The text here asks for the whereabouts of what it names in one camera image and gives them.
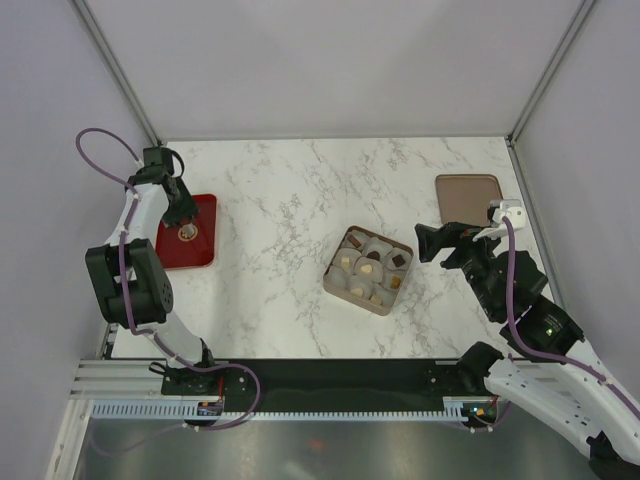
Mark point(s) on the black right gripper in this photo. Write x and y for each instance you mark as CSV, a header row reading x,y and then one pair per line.
x,y
430,239

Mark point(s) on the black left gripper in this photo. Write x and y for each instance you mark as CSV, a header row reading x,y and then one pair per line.
x,y
187,210

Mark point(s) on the dark square chocolate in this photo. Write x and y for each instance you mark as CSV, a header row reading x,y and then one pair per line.
x,y
398,260

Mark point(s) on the rose gold box lid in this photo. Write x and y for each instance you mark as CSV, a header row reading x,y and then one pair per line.
x,y
465,198

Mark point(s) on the rose gold chocolate box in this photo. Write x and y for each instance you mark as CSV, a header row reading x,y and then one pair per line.
x,y
339,281

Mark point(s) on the metal tongs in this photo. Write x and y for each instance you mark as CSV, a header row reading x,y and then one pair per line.
x,y
188,231

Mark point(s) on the brown rectangular chocolate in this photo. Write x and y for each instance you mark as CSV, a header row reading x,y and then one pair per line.
x,y
355,242

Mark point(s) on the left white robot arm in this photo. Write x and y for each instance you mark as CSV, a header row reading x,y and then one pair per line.
x,y
130,283

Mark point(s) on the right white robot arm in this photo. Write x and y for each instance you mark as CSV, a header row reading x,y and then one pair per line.
x,y
600,418

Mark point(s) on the red rectangular tray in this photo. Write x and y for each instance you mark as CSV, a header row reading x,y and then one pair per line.
x,y
191,244

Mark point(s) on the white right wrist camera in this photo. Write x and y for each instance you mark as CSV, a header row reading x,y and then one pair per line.
x,y
511,209

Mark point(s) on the white slotted cable duct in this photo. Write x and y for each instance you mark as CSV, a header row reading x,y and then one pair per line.
x,y
192,410

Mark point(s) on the left aluminium frame post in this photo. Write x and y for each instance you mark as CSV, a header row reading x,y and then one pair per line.
x,y
99,39

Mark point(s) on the aluminium frame post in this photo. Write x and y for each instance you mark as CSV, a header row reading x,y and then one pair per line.
x,y
561,51
99,39

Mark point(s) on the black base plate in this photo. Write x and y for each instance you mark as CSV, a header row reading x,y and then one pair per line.
x,y
343,385

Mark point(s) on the right aluminium frame post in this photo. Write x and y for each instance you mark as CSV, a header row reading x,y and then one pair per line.
x,y
561,51

